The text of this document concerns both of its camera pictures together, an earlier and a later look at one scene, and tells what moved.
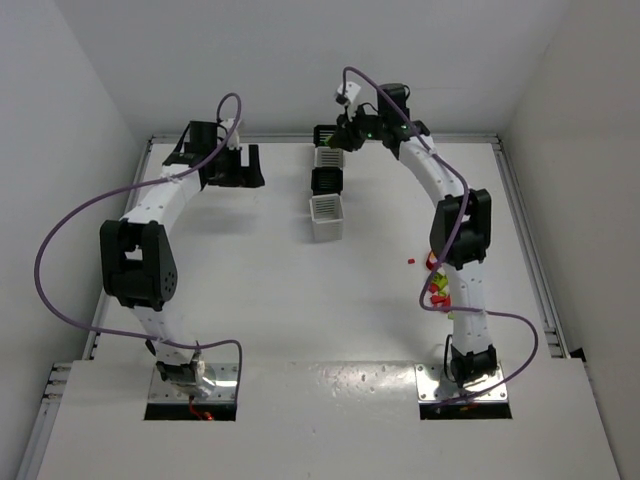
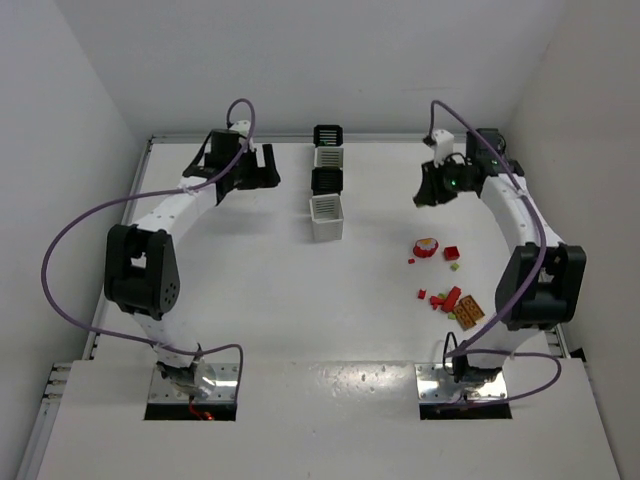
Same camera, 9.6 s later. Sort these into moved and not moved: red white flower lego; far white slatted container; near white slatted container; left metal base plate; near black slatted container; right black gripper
Moved: red white flower lego; right black gripper
Not moved: far white slatted container; near black slatted container; near white slatted container; left metal base plate
